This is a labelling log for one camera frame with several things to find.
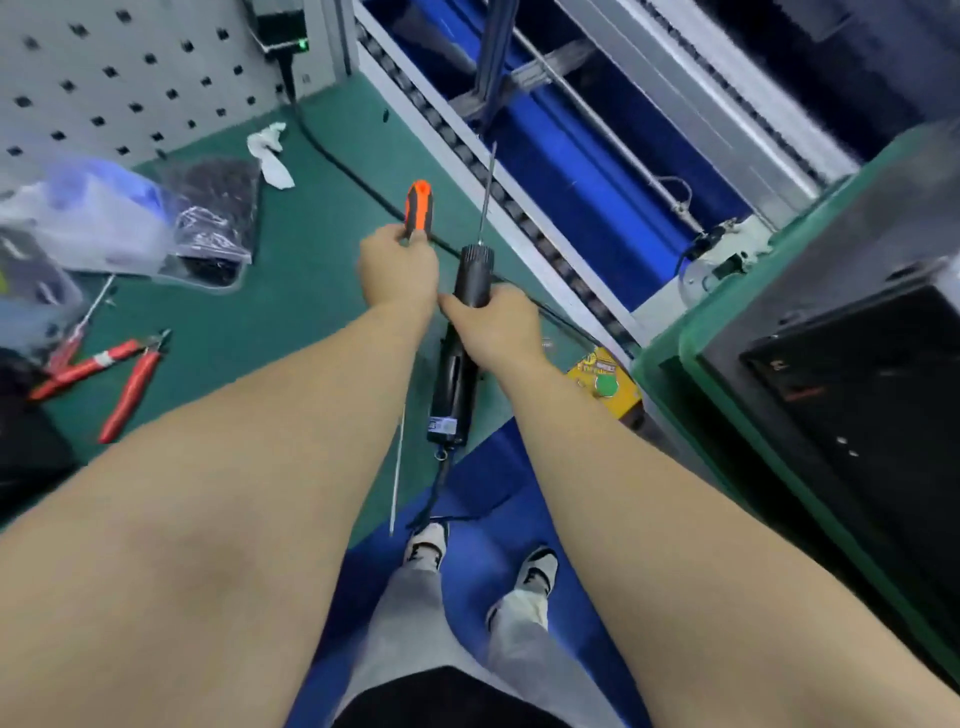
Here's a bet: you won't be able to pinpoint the grey flat metal rail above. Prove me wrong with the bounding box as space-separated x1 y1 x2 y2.
555 0 857 227

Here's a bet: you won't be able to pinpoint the white crumpled cloth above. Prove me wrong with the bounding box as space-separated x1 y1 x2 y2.
246 121 299 192

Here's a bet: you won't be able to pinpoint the orange black handle screwdriver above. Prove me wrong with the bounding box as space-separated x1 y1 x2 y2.
387 178 437 539

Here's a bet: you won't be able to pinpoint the person's left forearm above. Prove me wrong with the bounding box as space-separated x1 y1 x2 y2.
0 300 437 728

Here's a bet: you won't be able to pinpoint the grey power adapter box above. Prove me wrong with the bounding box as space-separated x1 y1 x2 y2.
247 0 314 54

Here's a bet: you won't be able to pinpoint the white pegboard panel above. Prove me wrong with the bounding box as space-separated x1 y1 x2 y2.
0 0 324 189

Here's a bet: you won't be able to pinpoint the red handle pliers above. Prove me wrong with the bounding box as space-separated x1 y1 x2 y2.
97 330 174 446

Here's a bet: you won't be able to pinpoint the clear bag with blue parts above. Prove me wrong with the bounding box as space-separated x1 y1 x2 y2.
0 157 174 279

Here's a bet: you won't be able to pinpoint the person's black shirt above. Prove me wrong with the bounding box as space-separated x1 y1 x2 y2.
333 667 579 728

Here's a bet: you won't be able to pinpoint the person's right forearm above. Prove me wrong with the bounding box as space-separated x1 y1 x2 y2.
495 352 960 728

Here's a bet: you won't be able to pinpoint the black cardboard box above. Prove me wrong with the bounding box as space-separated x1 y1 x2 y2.
0 352 84 519

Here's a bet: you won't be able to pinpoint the person's left shoe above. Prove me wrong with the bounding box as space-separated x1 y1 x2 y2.
402 519 452 572

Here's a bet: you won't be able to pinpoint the grey roller conveyor rail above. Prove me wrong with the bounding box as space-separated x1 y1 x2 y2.
352 0 639 369

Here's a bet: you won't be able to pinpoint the yellow box green button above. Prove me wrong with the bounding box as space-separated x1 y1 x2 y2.
570 345 644 425

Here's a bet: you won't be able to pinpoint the person's grey trousers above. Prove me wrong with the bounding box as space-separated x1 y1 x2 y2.
333 558 632 728

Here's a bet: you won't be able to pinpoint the red handle cutters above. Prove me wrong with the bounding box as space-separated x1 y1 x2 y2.
27 274 152 404

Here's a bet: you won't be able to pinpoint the person's left hand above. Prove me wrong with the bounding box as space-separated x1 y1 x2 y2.
357 223 443 324

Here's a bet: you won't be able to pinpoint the person's right hand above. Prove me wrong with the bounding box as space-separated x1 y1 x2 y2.
438 280 554 380

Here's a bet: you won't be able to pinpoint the person's right shoe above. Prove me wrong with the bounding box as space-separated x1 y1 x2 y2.
513 544 563 599

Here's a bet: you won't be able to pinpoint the clear bag of black screws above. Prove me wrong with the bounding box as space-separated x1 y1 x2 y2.
150 157 264 294

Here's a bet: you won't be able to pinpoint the person's shoe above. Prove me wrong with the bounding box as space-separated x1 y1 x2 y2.
513 544 563 599
402 519 452 572

